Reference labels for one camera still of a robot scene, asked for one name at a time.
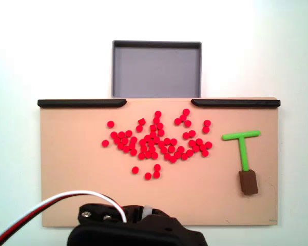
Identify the white red black servo cable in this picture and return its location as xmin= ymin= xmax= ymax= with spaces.
xmin=0 ymin=190 xmax=128 ymax=246

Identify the grey rectangular plastic tray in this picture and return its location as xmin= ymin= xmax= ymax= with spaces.
xmin=111 ymin=39 xmax=203 ymax=99

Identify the black edge rail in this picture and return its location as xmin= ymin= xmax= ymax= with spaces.
xmin=190 ymin=98 xmax=281 ymax=108
xmin=37 ymin=99 xmax=127 ymax=108

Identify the beige rectangular board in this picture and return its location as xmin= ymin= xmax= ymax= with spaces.
xmin=40 ymin=96 xmax=279 ymax=228

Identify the green tool with brown handle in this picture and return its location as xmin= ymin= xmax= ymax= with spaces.
xmin=221 ymin=130 xmax=261 ymax=196

